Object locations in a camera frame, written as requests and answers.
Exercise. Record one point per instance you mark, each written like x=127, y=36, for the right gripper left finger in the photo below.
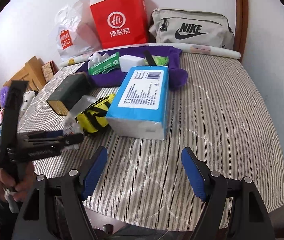
x=90, y=173

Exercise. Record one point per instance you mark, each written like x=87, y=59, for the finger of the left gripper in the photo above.
x=72, y=141
x=52, y=134

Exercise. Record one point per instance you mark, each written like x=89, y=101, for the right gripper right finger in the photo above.
x=198, y=174

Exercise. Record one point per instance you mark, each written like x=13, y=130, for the white persimmon snack packet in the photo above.
x=71, y=126

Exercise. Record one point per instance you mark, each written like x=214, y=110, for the yellow black pouch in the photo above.
x=93, y=119

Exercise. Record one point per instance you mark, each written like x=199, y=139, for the green wet wipes pack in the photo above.
x=105, y=66

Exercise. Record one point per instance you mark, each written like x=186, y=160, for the white sponge block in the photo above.
x=128, y=61

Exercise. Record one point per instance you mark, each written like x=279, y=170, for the person's left hand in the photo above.
x=6, y=181

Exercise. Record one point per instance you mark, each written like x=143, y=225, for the white plush toy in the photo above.
x=27, y=100

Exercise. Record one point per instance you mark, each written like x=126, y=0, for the dark green tea tin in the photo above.
x=69, y=92

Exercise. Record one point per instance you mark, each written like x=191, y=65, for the wooden furniture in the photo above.
x=32, y=73

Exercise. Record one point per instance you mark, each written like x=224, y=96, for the brown patterned box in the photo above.
x=48, y=70

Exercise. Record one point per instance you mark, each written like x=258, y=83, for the striped quilted mattress cover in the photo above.
x=220, y=115

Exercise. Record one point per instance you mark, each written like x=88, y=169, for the blue tissue pack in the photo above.
x=138, y=109

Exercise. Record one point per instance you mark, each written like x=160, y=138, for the white Miniso plastic bag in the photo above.
x=75, y=31

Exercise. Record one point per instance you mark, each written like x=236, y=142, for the green clear small packet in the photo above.
x=160, y=60

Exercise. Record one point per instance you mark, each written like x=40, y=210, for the rolled white fruit-print mat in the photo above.
x=184, y=47

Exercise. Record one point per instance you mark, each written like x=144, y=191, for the red Haidilao paper bag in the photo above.
x=120, y=22

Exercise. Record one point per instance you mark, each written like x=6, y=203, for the beige Nike bag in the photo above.
x=191, y=27

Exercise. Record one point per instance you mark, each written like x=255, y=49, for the wooden door frame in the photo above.
x=241, y=26

